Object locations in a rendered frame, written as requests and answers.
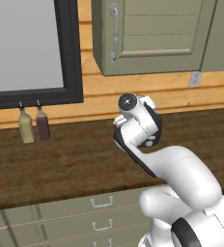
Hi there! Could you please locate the black framed window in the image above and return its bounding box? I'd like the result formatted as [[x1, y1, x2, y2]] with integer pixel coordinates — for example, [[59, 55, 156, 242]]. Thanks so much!
[[0, 0, 85, 111]]

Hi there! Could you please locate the yellow-green sauce bottle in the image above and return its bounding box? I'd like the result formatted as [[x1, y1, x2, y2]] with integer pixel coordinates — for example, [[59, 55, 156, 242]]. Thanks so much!
[[17, 100, 36, 145]]

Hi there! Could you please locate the dark red sauce bottle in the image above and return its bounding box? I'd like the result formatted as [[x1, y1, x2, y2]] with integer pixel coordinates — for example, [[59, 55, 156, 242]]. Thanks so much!
[[35, 98, 52, 142]]

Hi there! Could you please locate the plain green wall cupboard door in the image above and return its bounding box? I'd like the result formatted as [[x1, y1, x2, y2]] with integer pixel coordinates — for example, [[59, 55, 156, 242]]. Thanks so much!
[[200, 0, 224, 73]]

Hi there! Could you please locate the silver drawer handle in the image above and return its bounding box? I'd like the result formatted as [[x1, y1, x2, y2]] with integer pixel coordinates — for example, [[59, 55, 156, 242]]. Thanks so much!
[[91, 218, 114, 233], [92, 237, 114, 247], [90, 195, 115, 208]]

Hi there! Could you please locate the silver cupboard door handle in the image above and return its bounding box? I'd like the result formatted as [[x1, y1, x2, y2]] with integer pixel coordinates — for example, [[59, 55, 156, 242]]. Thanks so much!
[[109, 3, 120, 64]]

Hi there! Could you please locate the green drawer front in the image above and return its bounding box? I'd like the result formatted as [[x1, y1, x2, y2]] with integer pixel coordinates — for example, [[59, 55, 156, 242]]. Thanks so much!
[[2, 185, 165, 229], [9, 210, 154, 247], [36, 231, 152, 247]]

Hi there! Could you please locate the green panelled wall cupboard door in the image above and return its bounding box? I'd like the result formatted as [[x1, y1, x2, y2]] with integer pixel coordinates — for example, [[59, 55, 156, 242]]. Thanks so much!
[[92, 0, 218, 77]]

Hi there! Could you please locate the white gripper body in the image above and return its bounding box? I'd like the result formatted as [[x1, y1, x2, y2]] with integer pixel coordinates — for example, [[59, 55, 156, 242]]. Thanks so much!
[[113, 114, 128, 128]]

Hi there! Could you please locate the grey wall power outlet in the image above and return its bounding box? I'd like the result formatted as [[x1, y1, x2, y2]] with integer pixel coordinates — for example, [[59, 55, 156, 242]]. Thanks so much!
[[188, 70, 203, 89]]

